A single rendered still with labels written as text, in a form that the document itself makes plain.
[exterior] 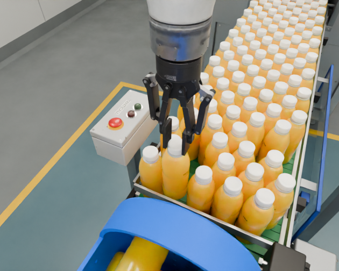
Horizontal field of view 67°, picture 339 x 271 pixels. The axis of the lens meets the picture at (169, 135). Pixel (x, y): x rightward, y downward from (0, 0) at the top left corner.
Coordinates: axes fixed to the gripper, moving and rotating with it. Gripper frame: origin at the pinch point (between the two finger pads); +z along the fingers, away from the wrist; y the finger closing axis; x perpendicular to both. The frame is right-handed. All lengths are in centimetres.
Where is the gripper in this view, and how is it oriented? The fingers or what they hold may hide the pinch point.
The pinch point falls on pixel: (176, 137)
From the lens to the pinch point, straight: 55.3
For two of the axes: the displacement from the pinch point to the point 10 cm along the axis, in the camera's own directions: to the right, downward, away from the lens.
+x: 4.3, -6.6, 6.2
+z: 0.0, 6.8, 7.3
